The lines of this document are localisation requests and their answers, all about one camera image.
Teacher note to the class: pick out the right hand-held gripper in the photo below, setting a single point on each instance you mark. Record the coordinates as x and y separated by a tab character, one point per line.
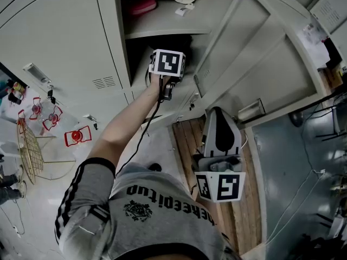
229	187

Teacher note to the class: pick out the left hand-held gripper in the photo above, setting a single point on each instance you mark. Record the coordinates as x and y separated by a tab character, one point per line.
169	63

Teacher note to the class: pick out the black garment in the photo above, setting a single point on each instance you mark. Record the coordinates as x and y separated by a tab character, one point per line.
187	43

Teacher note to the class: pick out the grey metal locker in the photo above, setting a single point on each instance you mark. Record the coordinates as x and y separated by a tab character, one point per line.
67	42

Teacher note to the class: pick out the person's left forearm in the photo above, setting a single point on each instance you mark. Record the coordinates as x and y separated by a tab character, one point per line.
122	126

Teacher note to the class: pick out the white tag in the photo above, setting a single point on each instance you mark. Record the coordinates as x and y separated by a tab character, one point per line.
184	10

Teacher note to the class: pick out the pink pouch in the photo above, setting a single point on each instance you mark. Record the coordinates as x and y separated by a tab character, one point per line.
143	6

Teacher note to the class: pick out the person's black shoe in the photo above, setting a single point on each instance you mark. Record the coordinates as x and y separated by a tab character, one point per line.
154	167

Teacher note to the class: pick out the wooden steps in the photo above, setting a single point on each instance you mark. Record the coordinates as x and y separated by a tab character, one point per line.
244	213

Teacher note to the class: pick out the black standing fan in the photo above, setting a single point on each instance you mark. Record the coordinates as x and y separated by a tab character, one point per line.
296	118

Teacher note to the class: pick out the person's grey printed shirt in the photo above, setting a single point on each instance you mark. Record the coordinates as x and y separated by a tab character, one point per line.
162	221

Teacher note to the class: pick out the white printed box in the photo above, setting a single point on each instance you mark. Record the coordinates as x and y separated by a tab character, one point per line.
314	33

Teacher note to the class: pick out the yellow red bottle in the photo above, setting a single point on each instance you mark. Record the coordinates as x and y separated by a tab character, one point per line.
19	87

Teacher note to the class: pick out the dark bottle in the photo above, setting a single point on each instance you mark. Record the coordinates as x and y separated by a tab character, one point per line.
15	98

